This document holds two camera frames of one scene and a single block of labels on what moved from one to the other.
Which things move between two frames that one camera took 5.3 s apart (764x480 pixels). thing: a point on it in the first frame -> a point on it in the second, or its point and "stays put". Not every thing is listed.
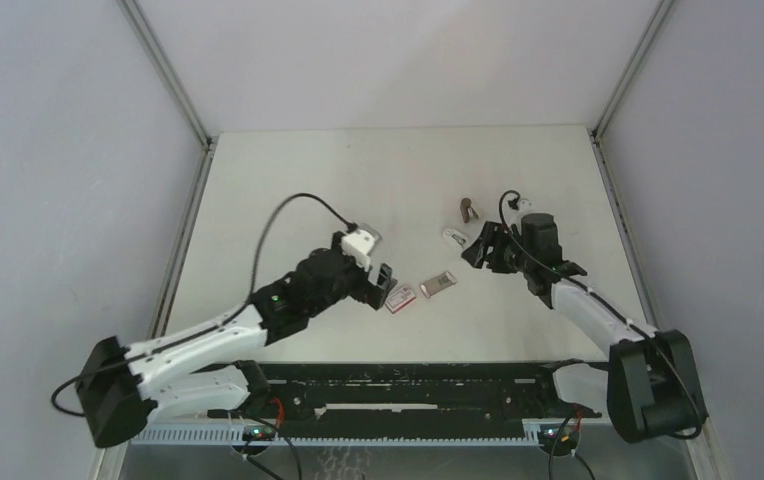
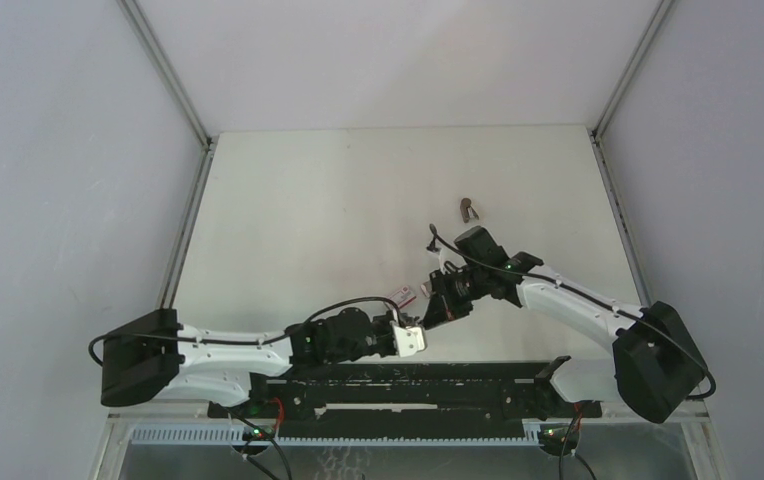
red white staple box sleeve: (400, 299) stays put
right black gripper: (492, 235) -> (438, 312)
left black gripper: (372, 293) -> (387, 321)
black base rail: (417, 392) stays put
